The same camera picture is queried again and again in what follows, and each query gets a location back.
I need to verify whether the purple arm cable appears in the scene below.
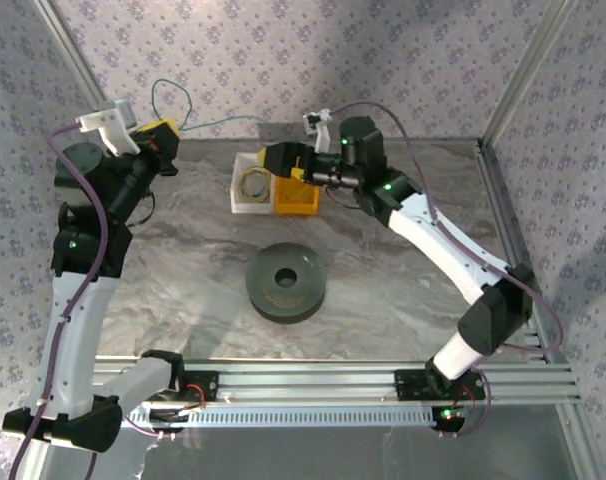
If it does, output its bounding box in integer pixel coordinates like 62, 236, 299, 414
7, 122, 194, 480
331, 101, 565, 439

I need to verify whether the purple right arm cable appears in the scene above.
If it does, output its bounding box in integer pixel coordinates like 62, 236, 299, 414
331, 101, 565, 439

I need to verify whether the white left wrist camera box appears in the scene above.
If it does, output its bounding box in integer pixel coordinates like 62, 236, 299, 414
76, 98, 140, 154

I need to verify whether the yellow plastic bin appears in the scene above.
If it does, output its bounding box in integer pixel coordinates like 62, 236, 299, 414
274, 172, 321, 217

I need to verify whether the coiled yellow cable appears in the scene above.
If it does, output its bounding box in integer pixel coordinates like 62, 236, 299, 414
238, 166, 275, 202

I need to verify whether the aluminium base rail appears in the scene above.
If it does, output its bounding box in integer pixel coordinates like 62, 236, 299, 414
90, 355, 583, 407

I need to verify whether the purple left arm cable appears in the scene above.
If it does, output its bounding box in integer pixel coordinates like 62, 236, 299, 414
7, 122, 194, 480

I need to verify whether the loose yellow cable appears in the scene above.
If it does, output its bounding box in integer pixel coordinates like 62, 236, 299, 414
281, 180, 314, 202

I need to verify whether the aluminium frame post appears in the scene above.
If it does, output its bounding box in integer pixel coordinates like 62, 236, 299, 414
31, 0, 107, 109
477, 0, 572, 151

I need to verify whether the white slotted cable duct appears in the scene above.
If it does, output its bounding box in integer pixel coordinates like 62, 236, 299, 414
120, 404, 437, 429

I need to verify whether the white plastic bin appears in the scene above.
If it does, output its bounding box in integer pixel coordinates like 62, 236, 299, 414
231, 152, 277, 215

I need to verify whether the grey cable spool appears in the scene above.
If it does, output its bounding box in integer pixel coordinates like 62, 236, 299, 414
244, 241, 329, 324

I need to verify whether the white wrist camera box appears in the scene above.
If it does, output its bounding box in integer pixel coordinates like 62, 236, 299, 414
76, 98, 140, 154
302, 108, 345, 152

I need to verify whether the thin green cable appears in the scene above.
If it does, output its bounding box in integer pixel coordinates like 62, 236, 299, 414
151, 78, 264, 134

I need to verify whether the floral fabric backdrop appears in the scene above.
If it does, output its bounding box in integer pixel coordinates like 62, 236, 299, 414
0, 0, 606, 480

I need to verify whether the aluminium frame leg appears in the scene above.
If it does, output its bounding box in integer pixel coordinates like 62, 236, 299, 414
556, 404, 602, 480

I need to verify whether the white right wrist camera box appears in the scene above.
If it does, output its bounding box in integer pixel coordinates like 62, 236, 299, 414
302, 108, 345, 152

